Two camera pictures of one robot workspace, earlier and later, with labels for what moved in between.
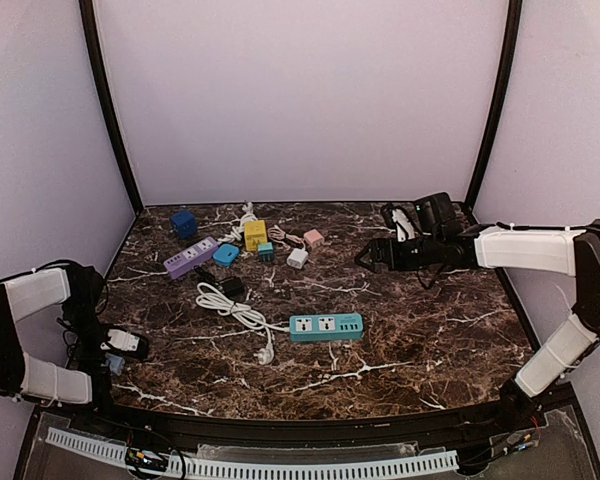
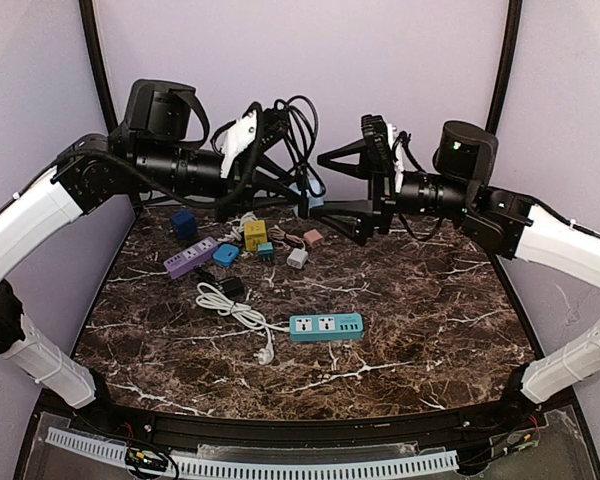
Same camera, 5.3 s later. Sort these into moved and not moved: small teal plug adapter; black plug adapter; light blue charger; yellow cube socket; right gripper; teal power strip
Moved: light blue charger; right gripper
Not moved: teal power strip; yellow cube socket; black plug adapter; small teal plug adapter
